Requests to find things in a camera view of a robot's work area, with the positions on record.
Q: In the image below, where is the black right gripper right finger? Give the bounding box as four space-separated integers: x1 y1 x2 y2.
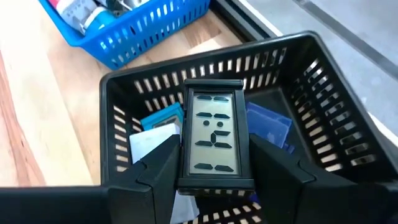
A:
248 133 386 224

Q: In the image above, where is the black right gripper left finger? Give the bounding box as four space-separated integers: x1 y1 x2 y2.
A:
107 134 182 224

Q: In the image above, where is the white display module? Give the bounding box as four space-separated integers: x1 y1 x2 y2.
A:
170 190 200 224
129 123 182 164

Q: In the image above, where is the purple LCD display module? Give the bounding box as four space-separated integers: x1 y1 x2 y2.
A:
245 101 295 155

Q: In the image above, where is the teal LCD display module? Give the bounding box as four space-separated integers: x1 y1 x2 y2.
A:
140 102 185 131

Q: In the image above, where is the black LCD display module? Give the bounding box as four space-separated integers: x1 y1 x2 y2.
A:
177 78 256 197

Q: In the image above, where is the teal wall charger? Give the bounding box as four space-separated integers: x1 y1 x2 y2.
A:
83 7 118 32

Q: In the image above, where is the white charger with black face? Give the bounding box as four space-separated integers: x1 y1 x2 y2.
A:
102 0 134 16

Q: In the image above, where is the small white wall charger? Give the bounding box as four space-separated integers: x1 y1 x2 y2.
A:
127 0 150 9

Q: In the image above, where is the small white charger cube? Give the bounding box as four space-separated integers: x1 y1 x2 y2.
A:
57 0 97 34

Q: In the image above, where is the black plastic bin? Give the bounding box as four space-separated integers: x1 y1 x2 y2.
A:
99 30 398 224

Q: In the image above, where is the blue plastic bin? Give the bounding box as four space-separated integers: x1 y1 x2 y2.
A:
39 0 212 71

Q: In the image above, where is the black aluminium table frame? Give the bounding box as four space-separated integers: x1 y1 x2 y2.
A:
211 0 277 43

